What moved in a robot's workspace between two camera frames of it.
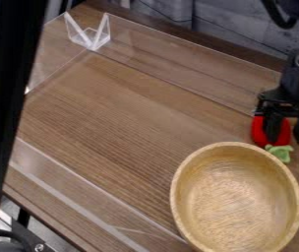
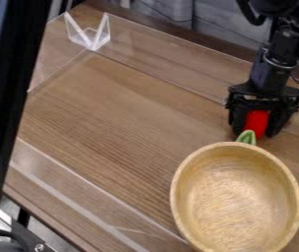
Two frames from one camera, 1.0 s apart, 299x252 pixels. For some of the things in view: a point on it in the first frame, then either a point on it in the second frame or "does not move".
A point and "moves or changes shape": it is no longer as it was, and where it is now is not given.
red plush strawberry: x=280 y=146 moves or changes shape
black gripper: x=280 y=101 to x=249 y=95
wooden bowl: x=236 y=199 does not move
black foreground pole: x=12 y=30 does not move
